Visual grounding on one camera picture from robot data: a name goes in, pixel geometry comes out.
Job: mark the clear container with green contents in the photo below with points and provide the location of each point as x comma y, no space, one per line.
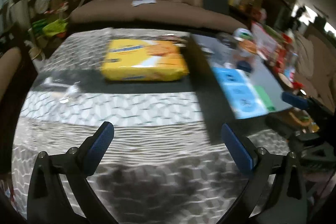
242,34

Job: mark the brown armrest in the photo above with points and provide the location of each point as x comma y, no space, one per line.
10,66

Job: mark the beige armchair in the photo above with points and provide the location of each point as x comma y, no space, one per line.
317,61

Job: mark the wicker basket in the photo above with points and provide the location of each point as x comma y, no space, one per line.
299,119

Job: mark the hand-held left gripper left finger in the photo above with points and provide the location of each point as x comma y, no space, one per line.
101,144

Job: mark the green bags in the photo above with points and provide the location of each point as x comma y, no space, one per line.
53,27

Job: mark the blue and white tissue pack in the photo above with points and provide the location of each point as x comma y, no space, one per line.
236,90

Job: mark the yellow biscuit packet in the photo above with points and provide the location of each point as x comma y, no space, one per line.
144,64

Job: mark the red and white packet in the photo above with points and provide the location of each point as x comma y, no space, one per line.
262,39

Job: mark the small black pouch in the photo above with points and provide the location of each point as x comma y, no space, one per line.
244,66

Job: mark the white paper sheet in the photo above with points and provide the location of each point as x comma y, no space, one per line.
143,1

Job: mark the dark cushion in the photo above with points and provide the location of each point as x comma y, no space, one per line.
215,2

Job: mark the dark wooden cabinet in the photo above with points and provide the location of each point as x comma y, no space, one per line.
275,6

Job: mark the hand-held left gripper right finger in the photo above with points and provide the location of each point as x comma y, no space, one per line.
237,150

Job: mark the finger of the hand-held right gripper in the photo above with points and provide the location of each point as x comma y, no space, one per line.
315,150
294,100

